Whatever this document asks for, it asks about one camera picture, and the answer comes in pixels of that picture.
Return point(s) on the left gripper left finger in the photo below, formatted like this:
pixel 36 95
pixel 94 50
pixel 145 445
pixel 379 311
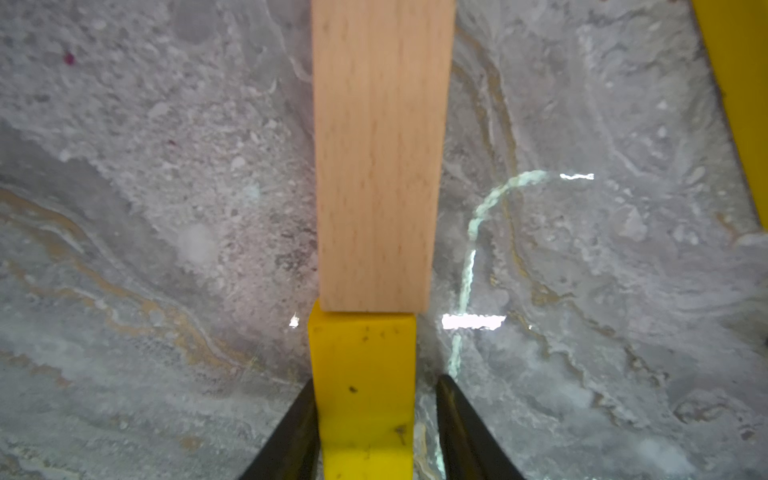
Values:
pixel 292 450

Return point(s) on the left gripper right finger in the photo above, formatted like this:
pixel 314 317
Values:
pixel 469 449

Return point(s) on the wooden block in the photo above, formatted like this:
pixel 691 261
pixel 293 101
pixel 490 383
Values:
pixel 381 73

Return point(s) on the yellow block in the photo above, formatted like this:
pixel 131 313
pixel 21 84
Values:
pixel 735 36
pixel 363 369

